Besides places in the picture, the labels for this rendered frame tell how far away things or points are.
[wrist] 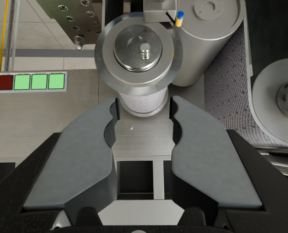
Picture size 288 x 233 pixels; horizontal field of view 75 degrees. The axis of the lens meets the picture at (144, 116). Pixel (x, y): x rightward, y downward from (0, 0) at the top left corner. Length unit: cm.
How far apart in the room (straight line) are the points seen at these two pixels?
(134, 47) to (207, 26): 13
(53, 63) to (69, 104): 250
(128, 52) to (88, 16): 35
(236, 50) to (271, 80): 8
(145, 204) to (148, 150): 17
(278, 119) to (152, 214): 46
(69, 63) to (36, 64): 47
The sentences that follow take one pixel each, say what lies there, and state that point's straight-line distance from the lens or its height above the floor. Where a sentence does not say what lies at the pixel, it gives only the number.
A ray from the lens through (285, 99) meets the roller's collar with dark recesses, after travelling 35.
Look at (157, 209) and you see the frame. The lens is 65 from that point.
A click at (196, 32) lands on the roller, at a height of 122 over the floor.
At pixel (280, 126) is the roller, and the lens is 36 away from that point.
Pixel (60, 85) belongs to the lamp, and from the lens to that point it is 71.
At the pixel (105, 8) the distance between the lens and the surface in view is 39.
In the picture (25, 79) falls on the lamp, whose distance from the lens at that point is 77.
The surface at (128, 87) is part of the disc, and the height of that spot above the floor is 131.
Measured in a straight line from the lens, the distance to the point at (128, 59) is 30.
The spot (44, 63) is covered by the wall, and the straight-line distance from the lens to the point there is 323.
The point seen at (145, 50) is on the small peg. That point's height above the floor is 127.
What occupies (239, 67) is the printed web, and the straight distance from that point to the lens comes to 38.
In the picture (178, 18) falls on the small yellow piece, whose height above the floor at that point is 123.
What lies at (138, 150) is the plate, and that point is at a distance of 62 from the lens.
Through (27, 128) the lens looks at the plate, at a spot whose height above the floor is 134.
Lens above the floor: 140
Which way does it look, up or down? 8 degrees down
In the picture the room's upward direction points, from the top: 179 degrees clockwise
